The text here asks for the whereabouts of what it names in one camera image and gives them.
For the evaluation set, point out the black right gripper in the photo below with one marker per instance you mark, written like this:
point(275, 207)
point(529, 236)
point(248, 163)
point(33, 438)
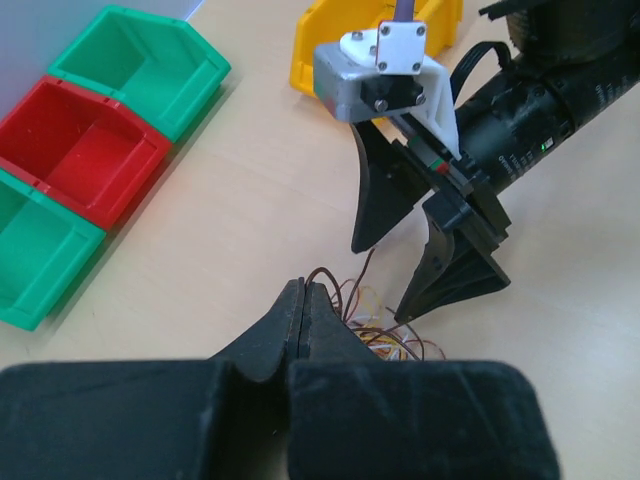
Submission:
point(505, 129)

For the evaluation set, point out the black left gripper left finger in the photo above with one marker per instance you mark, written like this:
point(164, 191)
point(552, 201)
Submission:
point(154, 419)

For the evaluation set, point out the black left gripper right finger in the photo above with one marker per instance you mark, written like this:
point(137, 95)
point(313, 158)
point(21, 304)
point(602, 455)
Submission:
point(355, 416)

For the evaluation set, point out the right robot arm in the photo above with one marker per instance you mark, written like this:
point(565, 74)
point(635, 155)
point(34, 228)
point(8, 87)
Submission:
point(565, 63)

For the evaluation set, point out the yellow plastic bin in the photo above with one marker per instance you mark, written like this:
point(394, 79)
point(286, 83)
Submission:
point(328, 21)

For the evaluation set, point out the left green plastic bin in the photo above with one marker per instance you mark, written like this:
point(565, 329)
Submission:
point(44, 246)

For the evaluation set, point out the green plastic bin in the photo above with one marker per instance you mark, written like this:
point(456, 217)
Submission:
point(44, 246)
point(159, 67)

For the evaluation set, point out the red plastic bin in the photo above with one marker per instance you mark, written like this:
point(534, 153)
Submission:
point(88, 152)

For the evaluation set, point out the right green plastic bin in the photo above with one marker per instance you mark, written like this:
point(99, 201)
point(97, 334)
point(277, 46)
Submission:
point(159, 67)

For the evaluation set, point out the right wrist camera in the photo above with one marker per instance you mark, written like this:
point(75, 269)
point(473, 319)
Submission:
point(384, 72)

